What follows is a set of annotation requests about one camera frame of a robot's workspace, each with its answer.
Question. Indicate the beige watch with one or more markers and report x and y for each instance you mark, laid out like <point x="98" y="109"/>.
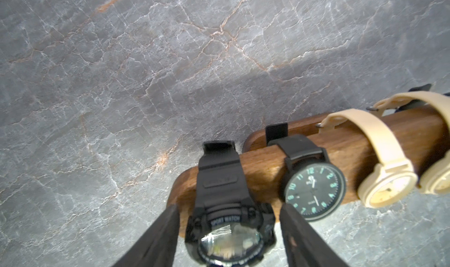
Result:
<point x="424" y="134"/>
<point x="393" y="177"/>

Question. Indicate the wooden watch stand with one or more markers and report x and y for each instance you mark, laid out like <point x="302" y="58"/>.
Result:
<point x="347" y="146"/>

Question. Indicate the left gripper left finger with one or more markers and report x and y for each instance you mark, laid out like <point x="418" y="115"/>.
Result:
<point x="157" y="246"/>

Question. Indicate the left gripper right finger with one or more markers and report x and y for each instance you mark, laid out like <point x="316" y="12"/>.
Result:
<point x="303" y="245"/>

